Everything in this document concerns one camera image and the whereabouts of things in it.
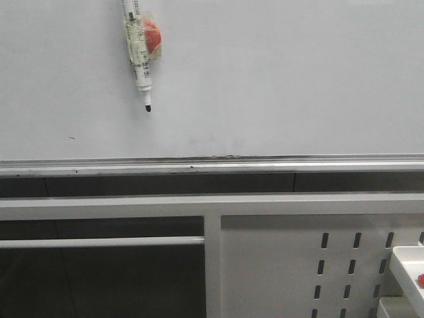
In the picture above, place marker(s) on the white whiteboard marker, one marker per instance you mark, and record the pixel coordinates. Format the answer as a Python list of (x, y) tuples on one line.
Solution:
[(138, 50)]

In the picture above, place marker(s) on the large whiteboard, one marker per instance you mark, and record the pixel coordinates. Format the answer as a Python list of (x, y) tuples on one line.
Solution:
[(240, 85)]

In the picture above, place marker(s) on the white perforated metal panel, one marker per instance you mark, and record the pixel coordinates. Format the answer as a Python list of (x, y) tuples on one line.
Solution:
[(311, 265)]

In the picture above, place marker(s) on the red magnet taped to marker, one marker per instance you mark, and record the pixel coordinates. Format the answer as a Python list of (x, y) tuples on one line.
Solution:
[(153, 37)]

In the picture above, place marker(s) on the white plastic tray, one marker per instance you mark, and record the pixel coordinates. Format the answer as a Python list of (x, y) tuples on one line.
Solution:
[(406, 264)]

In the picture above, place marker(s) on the white lower tray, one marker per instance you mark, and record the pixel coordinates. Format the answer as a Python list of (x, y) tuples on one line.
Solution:
[(395, 307)]

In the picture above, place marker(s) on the small red object in tray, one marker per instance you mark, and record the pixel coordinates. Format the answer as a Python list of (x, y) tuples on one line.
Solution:
[(420, 280)]

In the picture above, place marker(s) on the white metal stand frame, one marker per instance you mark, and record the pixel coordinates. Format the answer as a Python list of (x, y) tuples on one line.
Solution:
[(155, 256)]

